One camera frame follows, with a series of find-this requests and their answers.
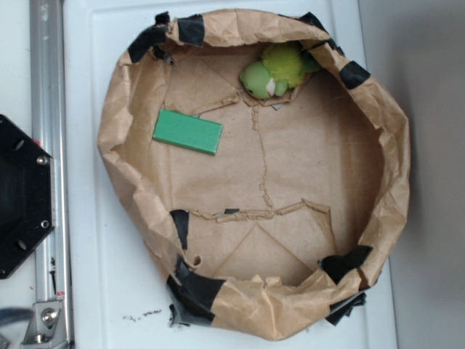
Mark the aluminium extrusion rail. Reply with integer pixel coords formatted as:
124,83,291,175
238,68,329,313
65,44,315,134
30,1,74,348

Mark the green rectangular block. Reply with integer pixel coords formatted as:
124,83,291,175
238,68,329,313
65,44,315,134
153,109,223,155

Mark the brown paper bag bin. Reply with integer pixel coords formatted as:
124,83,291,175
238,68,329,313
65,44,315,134
97,9,411,340

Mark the metal corner bracket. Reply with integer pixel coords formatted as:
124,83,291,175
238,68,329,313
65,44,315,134
20,300,70,349

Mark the green plush bird toy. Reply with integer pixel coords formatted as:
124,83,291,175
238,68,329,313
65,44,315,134
239,41,321,100

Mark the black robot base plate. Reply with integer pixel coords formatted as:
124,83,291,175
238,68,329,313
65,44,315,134
1,115,54,280

